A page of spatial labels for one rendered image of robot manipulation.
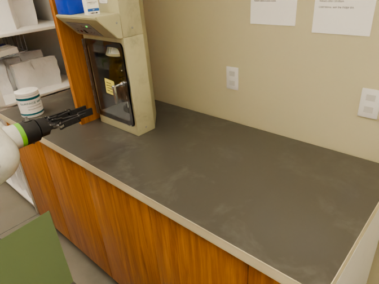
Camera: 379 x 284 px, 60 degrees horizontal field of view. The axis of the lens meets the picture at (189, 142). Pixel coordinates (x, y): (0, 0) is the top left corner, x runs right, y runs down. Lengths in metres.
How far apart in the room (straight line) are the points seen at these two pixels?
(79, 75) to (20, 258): 1.15
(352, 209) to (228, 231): 0.41
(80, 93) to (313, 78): 1.15
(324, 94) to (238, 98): 0.43
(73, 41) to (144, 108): 0.49
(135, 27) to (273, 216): 0.97
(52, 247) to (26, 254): 0.06
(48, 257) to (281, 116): 1.13
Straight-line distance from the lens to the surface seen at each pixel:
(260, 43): 1.54
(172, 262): 1.39
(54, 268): 0.92
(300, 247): 1.01
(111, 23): 1.44
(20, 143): 1.34
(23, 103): 2.10
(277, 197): 1.17
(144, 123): 1.62
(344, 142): 1.51
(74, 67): 1.79
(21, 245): 0.84
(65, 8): 1.60
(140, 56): 1.54
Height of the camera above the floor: 1.65
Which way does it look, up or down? 28 degrees down
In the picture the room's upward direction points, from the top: 4 degrees counter-clockwise
